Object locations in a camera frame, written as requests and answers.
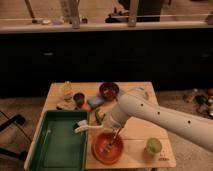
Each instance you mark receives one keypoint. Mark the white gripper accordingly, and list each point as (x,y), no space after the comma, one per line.
(115,119)

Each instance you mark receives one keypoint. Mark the white dish brush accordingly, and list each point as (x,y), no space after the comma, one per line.
(83,126)

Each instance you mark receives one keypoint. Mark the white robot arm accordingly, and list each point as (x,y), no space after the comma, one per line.
(135,103)

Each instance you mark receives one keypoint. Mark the green plastic tray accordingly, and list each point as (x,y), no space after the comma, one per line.
(57,146)

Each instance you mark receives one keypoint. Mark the green pepper with food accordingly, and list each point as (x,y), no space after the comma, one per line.
(99,119)

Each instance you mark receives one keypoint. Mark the blue sponge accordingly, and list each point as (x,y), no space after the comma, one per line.
(95,101)

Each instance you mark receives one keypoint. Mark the dark red bowl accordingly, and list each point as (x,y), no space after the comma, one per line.
(109,90)

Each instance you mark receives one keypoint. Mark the orange bowl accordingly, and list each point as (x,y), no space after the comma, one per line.
(99,143)

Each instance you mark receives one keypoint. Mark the orange fruit toy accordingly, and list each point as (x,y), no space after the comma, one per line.
(86,107)

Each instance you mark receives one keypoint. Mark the small dark cup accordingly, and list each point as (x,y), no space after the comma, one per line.
(79,99)

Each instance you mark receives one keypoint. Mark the green plastic cup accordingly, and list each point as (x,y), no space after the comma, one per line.
(153,146)

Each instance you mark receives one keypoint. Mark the beige bread toy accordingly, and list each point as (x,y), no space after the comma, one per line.
(65,105)

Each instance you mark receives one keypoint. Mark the yellow plastic bottle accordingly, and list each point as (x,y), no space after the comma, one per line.
(65,90)

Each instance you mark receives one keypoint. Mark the black chair base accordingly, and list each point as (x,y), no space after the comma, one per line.
(10,146)

